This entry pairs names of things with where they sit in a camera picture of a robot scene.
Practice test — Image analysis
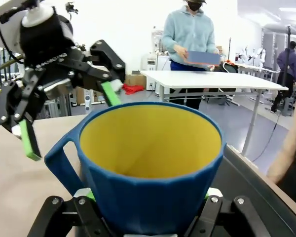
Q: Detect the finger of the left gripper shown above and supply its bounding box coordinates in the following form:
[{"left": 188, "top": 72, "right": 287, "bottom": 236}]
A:
[
  {"left": 89, "top": 39, "right": 126, "bottom": 107},
  {"left": 0, "top": 71, "right": 47, "bottom": 161}
]

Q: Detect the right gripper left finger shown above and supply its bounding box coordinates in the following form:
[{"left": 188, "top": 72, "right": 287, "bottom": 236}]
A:
[{"left": 27, "top": 188, "right": 124, "bottom": 237}]

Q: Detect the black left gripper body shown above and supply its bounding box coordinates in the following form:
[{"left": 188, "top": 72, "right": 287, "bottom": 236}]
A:
[{"left": 19, "top": 8, "right": 100, "bottom": 100}]

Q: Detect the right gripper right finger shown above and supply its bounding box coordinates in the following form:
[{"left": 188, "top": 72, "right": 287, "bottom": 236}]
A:
[{"left": 182, "top": 188, "right": 270, "bottom": 237}]

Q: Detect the blue mug yellow inside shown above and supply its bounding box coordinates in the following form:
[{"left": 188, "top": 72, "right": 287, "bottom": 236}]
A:
[{"left": 44, "top": 102, "right": 224, "bottom": 236}]

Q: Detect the person's left forearm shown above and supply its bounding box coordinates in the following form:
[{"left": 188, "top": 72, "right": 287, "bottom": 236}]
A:
[{"left": 266, "top": 127, "right": 296, "bottom": 185}]

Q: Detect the cardboard box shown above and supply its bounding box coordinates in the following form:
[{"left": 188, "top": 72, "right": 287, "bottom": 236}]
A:
[{"left": 124, "top": 72, "right": 148, "bottom": 86}]

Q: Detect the red cloth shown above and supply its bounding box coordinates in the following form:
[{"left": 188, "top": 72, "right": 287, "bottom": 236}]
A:
[{"left": 121, "top": 83, "right": 146, "bottom": 96}]

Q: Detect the black plastic tray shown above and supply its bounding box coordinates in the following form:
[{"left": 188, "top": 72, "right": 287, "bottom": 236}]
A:
[{"left": 207, "top": 144, "right": 296, "bottom": 237}]

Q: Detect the person in light blue fleece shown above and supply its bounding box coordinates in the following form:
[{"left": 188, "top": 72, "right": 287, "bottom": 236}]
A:
[{"left": 161, "top": 0, "right": 221, "bottom": 112}]

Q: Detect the blue flat board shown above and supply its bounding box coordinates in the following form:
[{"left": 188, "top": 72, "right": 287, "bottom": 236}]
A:
[{"left": 183, "top": 50, "right": 222, "bottom": 68}]

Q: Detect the white table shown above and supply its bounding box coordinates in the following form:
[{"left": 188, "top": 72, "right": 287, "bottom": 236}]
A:
[{"left": 140, "top": 70, "right": 290, "bottom": 157}]

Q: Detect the person in purple hoodie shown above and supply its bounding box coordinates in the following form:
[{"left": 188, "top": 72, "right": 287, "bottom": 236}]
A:
[{"left": 270, "top": 40, "right": 296, "bottom": 115}]

